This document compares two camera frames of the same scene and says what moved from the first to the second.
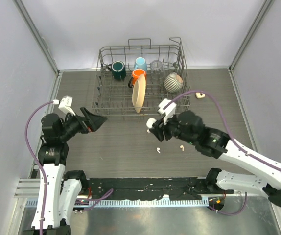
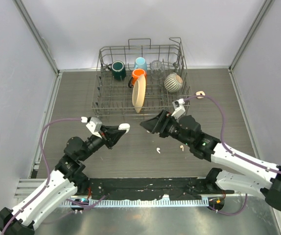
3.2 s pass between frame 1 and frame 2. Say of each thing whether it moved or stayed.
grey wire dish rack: stayed
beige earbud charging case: stayed
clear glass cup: stayed
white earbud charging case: moved
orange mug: stayed
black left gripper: moved
